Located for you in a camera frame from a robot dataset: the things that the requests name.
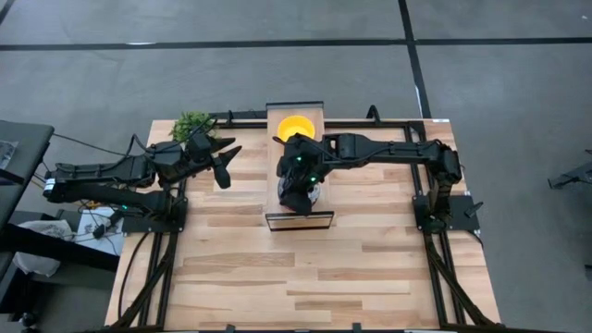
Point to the dark grey desk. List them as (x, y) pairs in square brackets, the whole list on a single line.
[(23, 152)]

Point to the black-framed wooden shelf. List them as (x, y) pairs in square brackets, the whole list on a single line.
[(325, 199)]

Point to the green plant in white pot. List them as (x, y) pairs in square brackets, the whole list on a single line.
[(187, 124)]

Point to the white paper sheet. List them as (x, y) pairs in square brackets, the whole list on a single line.
[(99, 231)]

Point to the black beam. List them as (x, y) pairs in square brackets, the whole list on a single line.
[(55, 250)]

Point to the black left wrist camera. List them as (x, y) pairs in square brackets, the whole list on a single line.
[(199, 145)]

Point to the white plastic bag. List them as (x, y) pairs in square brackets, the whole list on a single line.
[(34, 268)]

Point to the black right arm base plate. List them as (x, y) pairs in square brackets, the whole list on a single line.
[(462, 213)]

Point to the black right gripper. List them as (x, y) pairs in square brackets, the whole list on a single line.
[(298, 200)]

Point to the black tripod stand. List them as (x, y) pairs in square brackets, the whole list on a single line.
[(571, 178)]

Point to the black table clamp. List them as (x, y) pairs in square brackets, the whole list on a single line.
[(230, 328), (356, 327)]

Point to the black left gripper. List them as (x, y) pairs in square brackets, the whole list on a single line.
[(173, 162)]

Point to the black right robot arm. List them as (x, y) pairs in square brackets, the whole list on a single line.
[(393, 150)]

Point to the red bowl with floral inside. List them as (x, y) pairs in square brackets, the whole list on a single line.
[(316, 194)]

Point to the yellow plastic mini bowl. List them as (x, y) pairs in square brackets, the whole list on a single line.
[(296, 128)]

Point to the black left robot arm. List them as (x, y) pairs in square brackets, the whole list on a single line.
[(106, 171)]

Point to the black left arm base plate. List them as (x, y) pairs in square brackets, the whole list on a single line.
[(139, 224)]

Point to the black aluminium table frame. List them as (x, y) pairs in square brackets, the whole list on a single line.
[(245, 124)]

